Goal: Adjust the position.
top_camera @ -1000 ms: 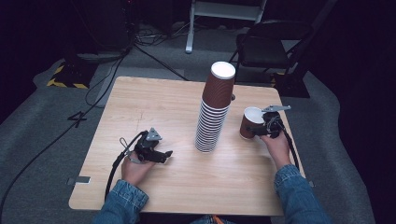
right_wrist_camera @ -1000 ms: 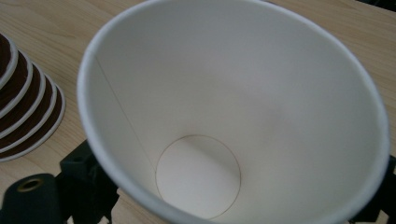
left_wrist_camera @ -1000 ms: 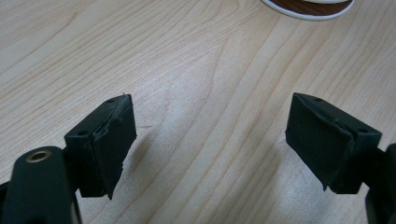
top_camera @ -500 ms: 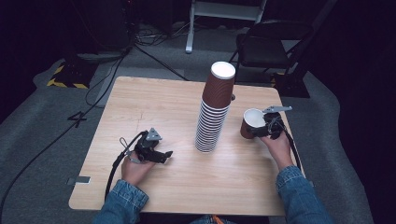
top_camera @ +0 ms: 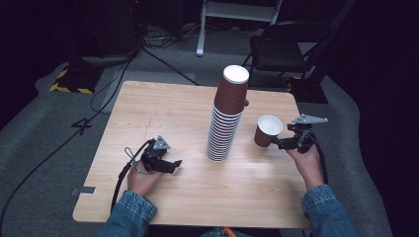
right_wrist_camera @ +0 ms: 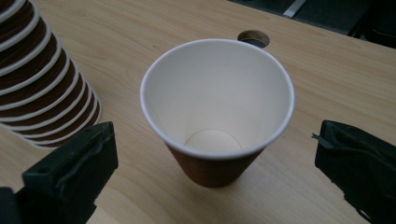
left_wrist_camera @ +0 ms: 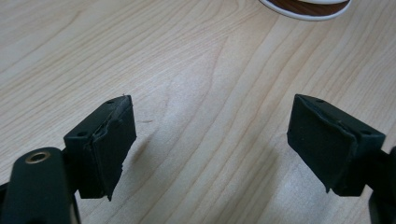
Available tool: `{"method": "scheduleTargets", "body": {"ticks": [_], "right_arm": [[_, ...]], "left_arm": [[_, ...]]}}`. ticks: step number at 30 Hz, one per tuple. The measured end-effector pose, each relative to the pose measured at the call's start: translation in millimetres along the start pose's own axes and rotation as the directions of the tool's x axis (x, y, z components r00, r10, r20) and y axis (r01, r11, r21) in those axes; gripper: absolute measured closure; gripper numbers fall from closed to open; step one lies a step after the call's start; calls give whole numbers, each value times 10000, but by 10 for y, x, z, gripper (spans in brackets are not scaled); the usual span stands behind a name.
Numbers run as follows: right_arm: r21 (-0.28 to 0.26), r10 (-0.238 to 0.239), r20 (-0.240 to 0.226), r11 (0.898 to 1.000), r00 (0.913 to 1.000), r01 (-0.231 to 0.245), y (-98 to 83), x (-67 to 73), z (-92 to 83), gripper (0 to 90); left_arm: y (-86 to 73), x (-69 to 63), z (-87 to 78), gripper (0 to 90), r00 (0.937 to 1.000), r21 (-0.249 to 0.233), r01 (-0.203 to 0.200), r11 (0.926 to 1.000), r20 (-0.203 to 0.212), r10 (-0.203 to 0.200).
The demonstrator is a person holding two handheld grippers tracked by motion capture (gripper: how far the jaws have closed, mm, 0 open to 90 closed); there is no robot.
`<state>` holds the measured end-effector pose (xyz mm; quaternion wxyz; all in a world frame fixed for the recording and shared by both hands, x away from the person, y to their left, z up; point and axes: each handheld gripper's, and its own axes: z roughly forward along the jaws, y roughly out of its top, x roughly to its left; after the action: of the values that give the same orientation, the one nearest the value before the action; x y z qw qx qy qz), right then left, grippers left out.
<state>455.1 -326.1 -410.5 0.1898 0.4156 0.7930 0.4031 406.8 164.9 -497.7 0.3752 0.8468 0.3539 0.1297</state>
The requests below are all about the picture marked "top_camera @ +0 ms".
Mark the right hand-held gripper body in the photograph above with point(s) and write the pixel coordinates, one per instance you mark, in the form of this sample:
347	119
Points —
303	136

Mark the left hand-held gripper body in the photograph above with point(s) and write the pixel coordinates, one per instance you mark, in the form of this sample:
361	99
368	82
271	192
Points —
154	154

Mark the single brown paper cup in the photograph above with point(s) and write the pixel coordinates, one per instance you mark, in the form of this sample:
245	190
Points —
266	131

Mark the stack of brown paper cups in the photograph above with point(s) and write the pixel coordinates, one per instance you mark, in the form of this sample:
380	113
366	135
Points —
227	125

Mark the person's left hand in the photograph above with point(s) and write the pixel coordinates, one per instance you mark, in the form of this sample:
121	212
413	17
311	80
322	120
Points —
143	182

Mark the person's right hand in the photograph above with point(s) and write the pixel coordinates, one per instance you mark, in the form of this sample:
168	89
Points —
308	168

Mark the black slanted stand with base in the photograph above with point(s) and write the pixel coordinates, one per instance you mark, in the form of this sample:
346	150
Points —
309	89

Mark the grey tape strip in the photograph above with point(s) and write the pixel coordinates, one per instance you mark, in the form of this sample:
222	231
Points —
84	190

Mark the person's denim-clad legs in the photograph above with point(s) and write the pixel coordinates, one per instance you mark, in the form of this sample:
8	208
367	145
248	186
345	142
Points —
214	233

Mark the black folding chair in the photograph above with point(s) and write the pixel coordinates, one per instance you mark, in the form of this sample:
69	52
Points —
280	52

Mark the black yellow striped stand base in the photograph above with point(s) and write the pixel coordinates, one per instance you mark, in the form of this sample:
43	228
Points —
77	80

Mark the dark equipment rack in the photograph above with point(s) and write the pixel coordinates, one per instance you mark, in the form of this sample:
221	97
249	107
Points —
108	29

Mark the white metal stand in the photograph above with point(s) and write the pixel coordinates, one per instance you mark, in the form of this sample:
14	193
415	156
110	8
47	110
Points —
230	10

